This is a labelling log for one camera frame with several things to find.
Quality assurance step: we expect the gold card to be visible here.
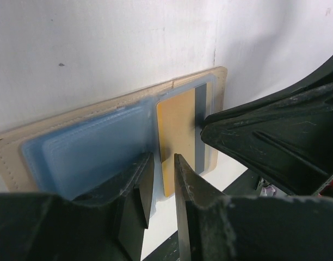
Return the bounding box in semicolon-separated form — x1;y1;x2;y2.
155;83;211;198

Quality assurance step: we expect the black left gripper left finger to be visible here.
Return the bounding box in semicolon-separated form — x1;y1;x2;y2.
0;152;155;260

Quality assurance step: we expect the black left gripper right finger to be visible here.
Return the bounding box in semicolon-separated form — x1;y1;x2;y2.
174;154;333;260

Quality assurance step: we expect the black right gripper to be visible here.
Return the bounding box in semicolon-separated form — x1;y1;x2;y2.
201;55;333;195

